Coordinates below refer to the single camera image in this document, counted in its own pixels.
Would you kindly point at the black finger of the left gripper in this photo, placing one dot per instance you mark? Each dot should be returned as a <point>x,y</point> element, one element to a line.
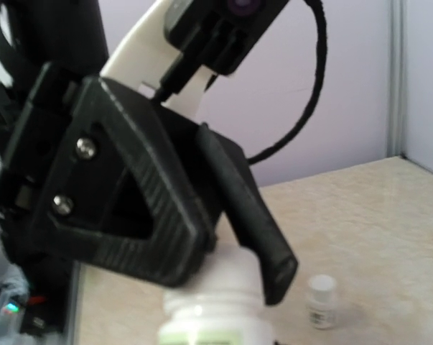
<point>251,220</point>

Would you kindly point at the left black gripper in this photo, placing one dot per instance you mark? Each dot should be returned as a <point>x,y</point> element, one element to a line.
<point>95,172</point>

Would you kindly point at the white cap of bottle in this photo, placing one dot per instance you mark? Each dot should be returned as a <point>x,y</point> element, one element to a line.
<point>229,274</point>

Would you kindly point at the white pill bottle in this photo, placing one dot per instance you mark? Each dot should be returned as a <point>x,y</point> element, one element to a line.
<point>214,318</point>
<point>322,301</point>

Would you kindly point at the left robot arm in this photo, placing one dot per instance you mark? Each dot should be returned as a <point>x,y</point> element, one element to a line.
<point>34,34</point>

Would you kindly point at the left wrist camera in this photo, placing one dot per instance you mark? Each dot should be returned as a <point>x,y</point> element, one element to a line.
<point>179,47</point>

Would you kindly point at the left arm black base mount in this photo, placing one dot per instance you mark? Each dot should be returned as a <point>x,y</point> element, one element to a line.
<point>44,298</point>

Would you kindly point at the left aluminium frame post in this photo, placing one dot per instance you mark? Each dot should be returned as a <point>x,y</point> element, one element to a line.
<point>397,79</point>

